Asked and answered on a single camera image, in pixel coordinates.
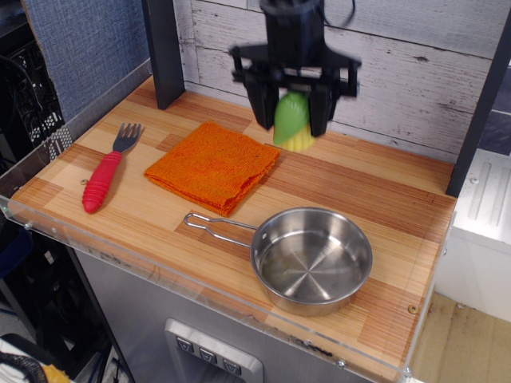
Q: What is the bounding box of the green and yellow toy corn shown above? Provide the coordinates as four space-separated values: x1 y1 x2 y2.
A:
273 92 315 152

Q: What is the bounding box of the dark grey left post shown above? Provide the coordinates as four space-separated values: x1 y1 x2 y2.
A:
141 0 185 110

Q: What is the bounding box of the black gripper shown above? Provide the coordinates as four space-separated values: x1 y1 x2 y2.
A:
229 11 362 137

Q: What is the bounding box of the black sleeved cable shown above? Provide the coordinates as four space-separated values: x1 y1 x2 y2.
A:
0 350 51 383

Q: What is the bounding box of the red handled toy fork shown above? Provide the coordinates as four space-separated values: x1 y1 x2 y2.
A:
81 123 142 214

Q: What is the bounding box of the dark grey right post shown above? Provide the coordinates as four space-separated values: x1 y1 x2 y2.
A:
446 14 510 198

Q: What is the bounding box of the dark grey post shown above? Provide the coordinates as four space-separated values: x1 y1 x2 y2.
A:
141 0 185 110
446 14 510 198

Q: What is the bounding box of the silver button panel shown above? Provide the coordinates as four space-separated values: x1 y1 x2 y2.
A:
164 318 264 382

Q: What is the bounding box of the orange folded cloth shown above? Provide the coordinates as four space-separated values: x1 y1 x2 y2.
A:
145 121 280 217

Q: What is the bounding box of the stainless steel pot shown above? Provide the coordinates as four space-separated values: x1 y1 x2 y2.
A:
183 206 374 318

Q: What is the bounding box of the white toy sink unit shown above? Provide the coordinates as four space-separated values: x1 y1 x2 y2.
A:
434 149 510 322

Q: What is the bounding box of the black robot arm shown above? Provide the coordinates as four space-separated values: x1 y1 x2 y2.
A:
229 1 362 137

